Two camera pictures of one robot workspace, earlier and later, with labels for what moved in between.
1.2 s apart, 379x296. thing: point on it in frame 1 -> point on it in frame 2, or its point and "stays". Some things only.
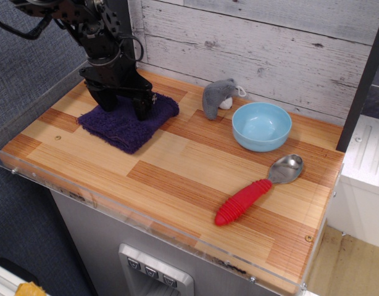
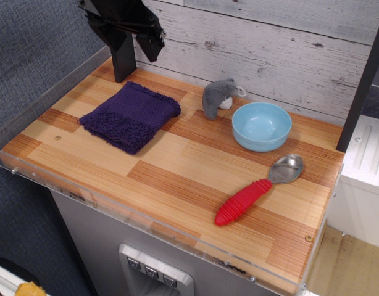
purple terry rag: [121, 129] stays
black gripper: [115, 68] -> [125, 17]
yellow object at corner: [29, 289] stays
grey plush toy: [219, 94] stays
